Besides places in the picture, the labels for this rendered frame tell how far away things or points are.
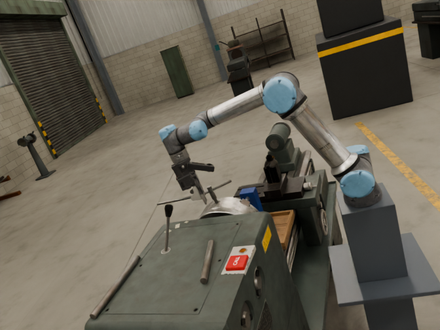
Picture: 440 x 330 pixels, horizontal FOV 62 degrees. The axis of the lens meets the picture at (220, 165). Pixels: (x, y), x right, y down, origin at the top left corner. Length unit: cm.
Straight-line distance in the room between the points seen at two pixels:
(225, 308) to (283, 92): 70
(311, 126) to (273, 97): 17
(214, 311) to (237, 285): 11
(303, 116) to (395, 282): 82
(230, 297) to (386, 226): 79
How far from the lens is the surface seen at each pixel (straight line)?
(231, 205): 157
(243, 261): 114
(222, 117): 152
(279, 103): 128
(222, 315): 101
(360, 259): 168
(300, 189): 211
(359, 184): 138
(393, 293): 170
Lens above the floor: 191
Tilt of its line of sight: 19 degrees down
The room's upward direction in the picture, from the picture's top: 20 degrees counter-clockwise
